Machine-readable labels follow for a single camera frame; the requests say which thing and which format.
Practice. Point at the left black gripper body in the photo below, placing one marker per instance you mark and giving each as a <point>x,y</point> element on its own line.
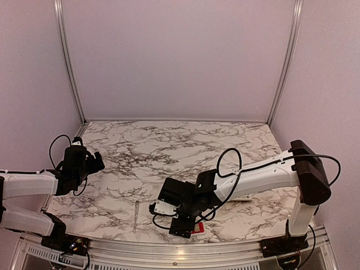
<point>81,176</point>

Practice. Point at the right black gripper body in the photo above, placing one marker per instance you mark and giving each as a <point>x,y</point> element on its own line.
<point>188,225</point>

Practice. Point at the white remote control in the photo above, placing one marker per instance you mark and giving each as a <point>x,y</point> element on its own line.
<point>199,229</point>

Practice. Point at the clear handle screwdriver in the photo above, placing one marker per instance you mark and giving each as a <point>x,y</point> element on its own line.
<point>136,211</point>

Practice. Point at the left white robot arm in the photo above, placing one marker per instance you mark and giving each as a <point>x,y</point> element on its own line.
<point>44,182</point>

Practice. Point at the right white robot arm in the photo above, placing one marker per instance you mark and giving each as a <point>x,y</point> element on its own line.
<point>297,167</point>

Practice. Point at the small white AC remote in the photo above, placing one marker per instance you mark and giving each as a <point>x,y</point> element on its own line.
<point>243,198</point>

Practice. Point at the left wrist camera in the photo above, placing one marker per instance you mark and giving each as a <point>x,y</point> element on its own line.
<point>77,141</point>

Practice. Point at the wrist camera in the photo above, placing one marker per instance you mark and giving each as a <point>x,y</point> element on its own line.
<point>163,209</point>
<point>77,141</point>

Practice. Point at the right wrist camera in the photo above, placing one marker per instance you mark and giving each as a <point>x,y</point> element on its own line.
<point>163,209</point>

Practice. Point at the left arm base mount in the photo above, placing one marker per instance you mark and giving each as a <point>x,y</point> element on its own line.
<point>68,245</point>

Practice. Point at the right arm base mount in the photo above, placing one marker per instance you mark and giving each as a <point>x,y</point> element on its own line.
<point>282,245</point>

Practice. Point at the front aluminium rail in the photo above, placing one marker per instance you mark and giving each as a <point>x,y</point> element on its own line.
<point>114,254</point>

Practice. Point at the left aluminium frame post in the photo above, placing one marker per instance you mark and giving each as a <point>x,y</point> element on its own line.
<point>59,14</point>

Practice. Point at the aluminium frame post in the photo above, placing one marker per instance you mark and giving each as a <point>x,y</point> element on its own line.
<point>59,14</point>
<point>289,54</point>

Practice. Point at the right aluminium frame post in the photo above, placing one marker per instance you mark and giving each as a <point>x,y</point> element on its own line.
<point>289,54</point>

